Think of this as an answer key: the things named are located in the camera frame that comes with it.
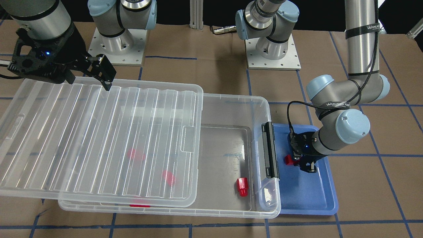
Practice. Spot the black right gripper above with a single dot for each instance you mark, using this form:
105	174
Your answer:
72	50

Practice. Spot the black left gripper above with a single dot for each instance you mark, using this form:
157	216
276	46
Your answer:
312	152

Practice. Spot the red block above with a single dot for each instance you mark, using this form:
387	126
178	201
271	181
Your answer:
169	178
288	160
242	186
135	155

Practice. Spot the clear plastic box lid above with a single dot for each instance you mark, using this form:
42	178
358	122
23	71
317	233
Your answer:
69	141

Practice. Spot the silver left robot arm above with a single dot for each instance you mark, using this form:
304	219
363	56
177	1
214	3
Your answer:
271	22

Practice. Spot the clear plastic storage box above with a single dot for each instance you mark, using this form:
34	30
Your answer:
231	147

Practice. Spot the blue plastic tray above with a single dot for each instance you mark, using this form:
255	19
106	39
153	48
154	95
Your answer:
296	192

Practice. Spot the black box latch handle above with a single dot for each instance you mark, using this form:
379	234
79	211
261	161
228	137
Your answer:
270	158

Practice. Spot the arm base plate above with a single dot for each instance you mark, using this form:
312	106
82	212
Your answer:
265	55
125	50

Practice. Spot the aluminium frame post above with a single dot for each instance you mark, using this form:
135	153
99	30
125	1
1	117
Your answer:
196	14

